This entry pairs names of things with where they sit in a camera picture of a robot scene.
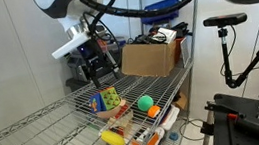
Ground yellow toy corn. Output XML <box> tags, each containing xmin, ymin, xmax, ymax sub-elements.
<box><xmin>99</xmin><ymin>127</ymin><xmax>126</xmax><ymax>145</ymax></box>

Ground white tray with orange piece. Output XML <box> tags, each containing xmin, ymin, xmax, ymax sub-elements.
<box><xmin>123</xmin><ymin>125</ymin><xmax>167</xmax><ymax>145</ymax></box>

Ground clear plastic organiser box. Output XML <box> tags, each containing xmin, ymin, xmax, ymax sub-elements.
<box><xmin>95</xmin><ymin>32</ymin><xmax>129</xmax><ymax>54</ymax></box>

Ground small orange toy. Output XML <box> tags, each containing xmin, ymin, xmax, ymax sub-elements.
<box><xmin>146</xmin><ymin>104</ymin><xmax>163</xmax><ymax>119</ymax></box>

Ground small white box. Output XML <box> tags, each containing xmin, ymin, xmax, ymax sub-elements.
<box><xmin>150</xmin><ymin>25</ymin><xmax>179</xmax><ymax>46</ymax></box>

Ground black camera stand pole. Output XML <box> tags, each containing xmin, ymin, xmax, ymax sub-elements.
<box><xmin>215</xmin><ymin>24</ymin><xmax>240</xmax><ymax>90</ymax></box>

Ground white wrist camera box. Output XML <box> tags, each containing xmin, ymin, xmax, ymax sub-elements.
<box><xmin>48</xmin><ymin>30</ymin><xmax>94</xmax><ymax>61</ymax></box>

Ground black corrugated cable conduit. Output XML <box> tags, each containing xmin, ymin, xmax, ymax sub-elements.
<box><xmin>74</xmin><ymin>0</ymin><xmax>219</xmax><ymax>52</ymax></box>

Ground white plastic tray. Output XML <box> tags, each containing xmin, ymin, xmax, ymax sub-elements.
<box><xmin>155</xmin><ymin>103</ymin><xmax>182</xmax><ymax>132</ymax></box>

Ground orange clamp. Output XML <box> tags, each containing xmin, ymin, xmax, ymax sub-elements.
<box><xmin>227</xmin><ymin>112</ymin><xmax>239</xmax><ymax>122</ymax></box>

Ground black cable bundle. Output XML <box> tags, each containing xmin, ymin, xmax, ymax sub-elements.
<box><xmin>127</xmin><ymin>20</ymin><xmax>194</xmax><ymax>47</ymax></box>

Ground colourful soft toy cube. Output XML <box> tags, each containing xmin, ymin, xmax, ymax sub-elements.
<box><xmin>86</xmin><ymin>85</ymin><xmax>123</xmax><ymax>115</ymax></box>

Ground large cardboard box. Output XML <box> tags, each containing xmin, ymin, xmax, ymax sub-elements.
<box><xmin>117</xmin><ymin>37</ymin><xmax>182</xmax><ymax>84</ymax></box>

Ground metal wire shelf rack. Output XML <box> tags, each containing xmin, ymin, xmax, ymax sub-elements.
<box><xmin>0</xmin><ymin>0</ymin><xmax>221</xmax><ymax>145</ymax></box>

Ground blue storage bin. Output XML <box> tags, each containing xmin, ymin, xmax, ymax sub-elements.
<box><xmin>136</xmin><ymin>0</ymin><xmax>184</xmax><ymax>27</ymax></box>

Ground small cardboard box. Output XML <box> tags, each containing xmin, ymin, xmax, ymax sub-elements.
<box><xmin>171</xmin><ymin>89</ymin><xmax>191</xmax><ymax>112</ymax></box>

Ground beige plastic pot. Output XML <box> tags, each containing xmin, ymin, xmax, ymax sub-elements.
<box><xmin>92</xmin><ymin>97</ymin><xmax>133</xmax><ymax>121</ymax></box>

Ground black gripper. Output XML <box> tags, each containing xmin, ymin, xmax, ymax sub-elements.
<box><xmin>76</xmin><ymin>37</ymin><xmax>123</xmax><ymax>91</ymax></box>

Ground wooden toy blocks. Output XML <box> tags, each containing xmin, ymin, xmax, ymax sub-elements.
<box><xmin>104</xmin><ymin>106</ymin><xmax>137</xmax><ymax>135</ymax></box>

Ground small blue object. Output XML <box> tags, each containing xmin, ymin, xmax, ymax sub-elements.
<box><xmin>168</xmin><ymin>131</ymin><xmax>181</xmax><ymax>143</ymax></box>

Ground dark grey tool case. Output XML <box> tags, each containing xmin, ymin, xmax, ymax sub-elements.
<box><xmin>60</xmin><ymin>44</ymin><xmax>127</xmax><ymax>94</ymax></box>

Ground black stereo camera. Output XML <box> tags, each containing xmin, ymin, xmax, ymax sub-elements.
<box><xmin>201</xmin><ymin>12</ymin><xmax>249</xmax><ymax>29</ymax></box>

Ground green ball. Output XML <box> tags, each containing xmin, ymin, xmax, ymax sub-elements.
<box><xmin>136</xmin><ymin>94</ymin><xmax>156</xmax><ymax>114</ymax></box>

